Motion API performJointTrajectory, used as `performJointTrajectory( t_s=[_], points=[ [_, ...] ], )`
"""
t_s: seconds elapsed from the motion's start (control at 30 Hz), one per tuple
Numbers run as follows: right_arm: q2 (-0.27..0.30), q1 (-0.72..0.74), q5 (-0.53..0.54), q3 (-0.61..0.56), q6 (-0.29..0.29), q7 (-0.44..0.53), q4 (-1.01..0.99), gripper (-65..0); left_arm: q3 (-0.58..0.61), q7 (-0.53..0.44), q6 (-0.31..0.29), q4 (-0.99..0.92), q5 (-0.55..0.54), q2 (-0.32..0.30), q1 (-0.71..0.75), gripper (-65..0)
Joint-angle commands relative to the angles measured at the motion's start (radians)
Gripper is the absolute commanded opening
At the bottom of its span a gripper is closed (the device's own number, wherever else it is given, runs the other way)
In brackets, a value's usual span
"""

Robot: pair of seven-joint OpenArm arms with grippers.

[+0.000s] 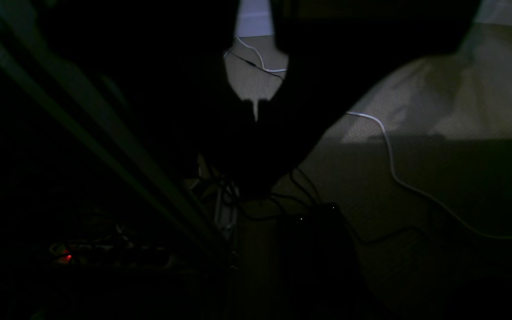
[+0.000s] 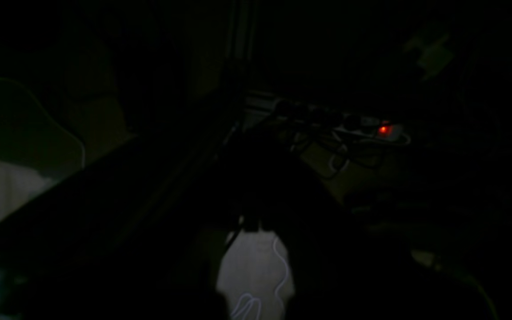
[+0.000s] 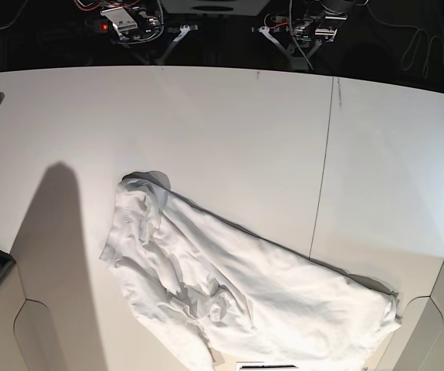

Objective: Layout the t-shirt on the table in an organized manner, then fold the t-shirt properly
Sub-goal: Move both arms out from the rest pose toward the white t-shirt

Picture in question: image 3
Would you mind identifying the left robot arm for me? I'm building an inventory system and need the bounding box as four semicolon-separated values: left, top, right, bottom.
255;0;356;72

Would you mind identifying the white cable on floor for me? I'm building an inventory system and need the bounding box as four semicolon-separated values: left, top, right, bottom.
375;15;444;82

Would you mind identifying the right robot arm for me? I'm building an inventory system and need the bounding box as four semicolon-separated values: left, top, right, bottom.
74;1;200;66

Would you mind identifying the white t-shirt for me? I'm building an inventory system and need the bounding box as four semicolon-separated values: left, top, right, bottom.
101;175;401;370

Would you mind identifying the white device at top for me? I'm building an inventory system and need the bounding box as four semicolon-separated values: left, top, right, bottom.
161;0;269;16

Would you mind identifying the power strip with red light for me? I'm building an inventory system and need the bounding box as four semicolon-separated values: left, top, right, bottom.
85;19;114;34

